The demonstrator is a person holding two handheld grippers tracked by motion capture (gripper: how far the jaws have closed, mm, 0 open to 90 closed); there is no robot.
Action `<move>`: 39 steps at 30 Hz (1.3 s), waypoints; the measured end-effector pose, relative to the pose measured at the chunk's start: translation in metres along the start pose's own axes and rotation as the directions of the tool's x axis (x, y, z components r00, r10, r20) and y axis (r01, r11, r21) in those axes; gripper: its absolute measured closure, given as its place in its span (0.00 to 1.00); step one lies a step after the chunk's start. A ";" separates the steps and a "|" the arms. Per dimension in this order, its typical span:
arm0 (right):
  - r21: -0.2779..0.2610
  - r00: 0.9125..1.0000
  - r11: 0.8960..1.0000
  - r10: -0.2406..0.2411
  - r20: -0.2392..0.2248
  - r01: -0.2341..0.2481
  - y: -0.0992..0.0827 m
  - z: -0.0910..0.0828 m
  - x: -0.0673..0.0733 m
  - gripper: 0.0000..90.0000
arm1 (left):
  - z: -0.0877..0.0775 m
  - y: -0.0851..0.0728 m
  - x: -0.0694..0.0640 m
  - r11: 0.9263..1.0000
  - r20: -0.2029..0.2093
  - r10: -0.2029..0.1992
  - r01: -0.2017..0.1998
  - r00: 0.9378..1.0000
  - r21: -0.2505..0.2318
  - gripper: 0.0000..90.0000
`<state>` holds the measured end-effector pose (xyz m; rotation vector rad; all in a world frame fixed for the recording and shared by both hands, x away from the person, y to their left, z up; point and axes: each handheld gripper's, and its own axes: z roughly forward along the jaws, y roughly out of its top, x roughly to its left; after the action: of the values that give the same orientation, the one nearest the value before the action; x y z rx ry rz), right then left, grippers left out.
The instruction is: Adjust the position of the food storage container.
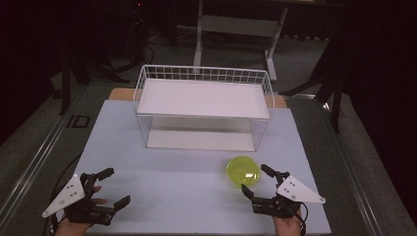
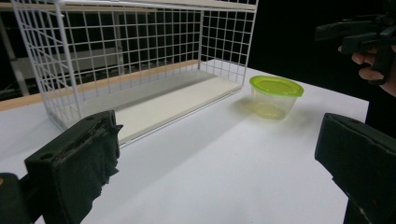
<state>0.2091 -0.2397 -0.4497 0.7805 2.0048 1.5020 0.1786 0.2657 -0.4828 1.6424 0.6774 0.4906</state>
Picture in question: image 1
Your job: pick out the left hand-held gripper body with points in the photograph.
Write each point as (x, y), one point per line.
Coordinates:
(70, 194)

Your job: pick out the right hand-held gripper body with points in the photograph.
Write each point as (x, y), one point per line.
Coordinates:
(296, 191)

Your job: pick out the translucent green bowl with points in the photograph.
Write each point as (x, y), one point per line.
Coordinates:
(243, 171)

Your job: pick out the person's left hand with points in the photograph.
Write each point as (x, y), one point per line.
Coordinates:
(70, 229)

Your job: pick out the person's right hand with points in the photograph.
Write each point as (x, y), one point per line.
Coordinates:
(286, 226)

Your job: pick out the light blue table mat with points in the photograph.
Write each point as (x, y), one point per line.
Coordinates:
(170, 183)

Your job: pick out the black floor socket plate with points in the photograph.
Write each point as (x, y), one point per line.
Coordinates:
(78, 121)

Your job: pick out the black metal stand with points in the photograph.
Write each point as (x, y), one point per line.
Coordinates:
(65, 82)
(334, 98)

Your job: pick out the metal floor rail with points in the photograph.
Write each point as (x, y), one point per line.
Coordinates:
(36, 157)
(364, 183)

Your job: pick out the white metal desk frame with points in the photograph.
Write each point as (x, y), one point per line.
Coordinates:
(241, 26)

